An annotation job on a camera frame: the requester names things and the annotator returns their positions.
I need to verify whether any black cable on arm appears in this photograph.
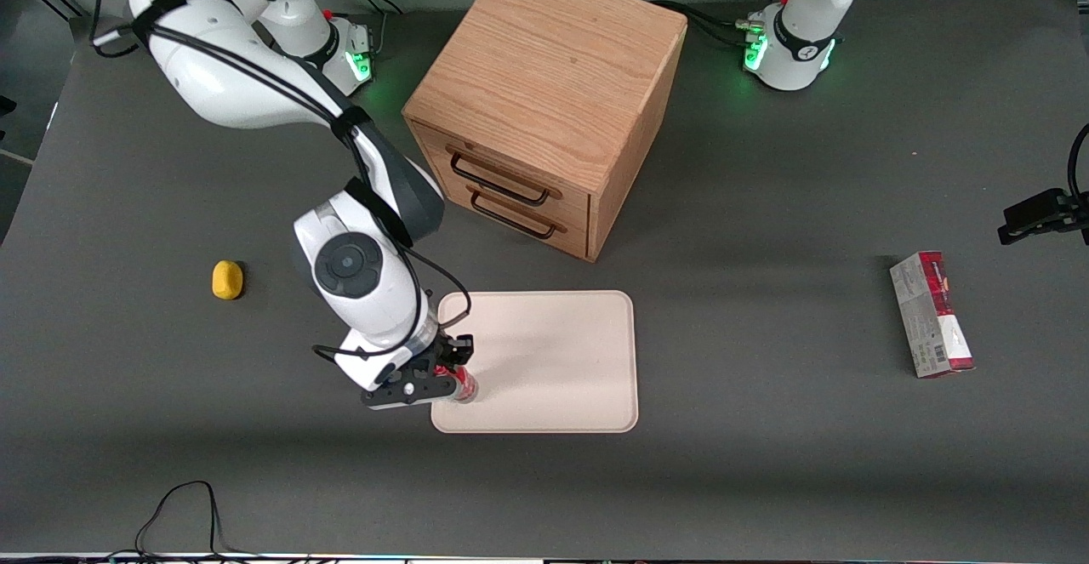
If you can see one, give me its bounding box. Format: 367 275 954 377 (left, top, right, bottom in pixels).
92 0 473 363

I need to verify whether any yellow rounded toy block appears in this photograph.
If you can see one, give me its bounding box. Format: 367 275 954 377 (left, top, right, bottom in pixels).
211 259 246 302

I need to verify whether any wooden drawer front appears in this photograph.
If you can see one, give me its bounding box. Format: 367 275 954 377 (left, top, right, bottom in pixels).
410 122 593 218
430 174 590 259

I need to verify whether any black hanging cable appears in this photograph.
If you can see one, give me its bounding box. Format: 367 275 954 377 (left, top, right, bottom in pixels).
1066 122 1089 208

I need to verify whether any red soda can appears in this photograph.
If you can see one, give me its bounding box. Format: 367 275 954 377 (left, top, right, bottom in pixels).
432 365 480 404

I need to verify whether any cream rectangular tray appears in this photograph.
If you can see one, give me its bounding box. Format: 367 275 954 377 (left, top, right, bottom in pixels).
430 290 640 435

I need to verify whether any black drawer handle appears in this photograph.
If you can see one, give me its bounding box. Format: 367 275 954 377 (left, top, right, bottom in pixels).
448 152 553 208
469 189 559 241

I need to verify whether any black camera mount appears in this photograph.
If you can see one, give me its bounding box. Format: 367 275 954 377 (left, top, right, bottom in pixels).
997 188 1089 247

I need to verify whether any red and grey carton box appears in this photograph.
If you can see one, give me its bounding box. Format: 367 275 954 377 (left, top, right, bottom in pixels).
888 250 977 379

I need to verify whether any black looped cable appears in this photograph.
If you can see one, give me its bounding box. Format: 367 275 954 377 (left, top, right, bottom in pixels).
106 480 260 561

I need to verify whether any wooden two-drawer cabinet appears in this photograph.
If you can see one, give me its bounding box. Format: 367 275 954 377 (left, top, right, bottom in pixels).
402 0 689 264

